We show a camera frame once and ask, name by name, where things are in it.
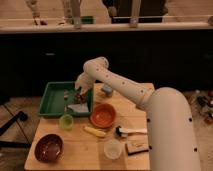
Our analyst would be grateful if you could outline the black white brush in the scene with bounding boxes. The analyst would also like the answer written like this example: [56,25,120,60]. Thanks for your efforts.
[115,126,147,138]

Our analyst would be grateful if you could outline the brown sponge block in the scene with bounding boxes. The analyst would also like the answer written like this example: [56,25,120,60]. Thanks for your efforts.
[125,142,149,155]

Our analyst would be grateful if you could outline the white cloth in tray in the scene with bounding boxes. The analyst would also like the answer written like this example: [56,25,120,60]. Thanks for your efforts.
[68,103,89,113]

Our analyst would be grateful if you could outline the green plastic tray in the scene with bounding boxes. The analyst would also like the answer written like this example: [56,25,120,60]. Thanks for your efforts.
[39,82,93,118]

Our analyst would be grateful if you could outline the small item in tray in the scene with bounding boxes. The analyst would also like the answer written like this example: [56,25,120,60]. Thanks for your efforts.
[63,91,69,100]

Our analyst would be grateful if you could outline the white translucent cup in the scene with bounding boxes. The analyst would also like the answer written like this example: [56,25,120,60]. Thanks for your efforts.
[103,139,123,159]

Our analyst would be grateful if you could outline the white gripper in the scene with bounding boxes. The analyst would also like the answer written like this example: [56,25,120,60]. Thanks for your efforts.
[75,72,94,94]

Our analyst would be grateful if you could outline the orange bowl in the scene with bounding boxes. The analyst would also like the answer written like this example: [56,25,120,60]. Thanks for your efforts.
[90,103,116,128]

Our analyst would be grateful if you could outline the dark grape bunch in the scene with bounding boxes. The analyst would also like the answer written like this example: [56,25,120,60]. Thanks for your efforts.
[75,93,86,103]

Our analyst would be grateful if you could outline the green cup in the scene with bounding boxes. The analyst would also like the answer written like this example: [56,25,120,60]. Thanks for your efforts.
[59,114,73,130]

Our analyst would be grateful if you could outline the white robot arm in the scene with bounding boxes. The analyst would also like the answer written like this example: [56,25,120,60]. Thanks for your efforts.
[75,57,201,171]

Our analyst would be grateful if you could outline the black tripod stand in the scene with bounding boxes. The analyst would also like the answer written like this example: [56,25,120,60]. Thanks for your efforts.
[0,104,31,149]

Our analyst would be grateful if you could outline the dark red bowl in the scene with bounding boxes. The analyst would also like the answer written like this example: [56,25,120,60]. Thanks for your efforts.
[34,134,63,163]

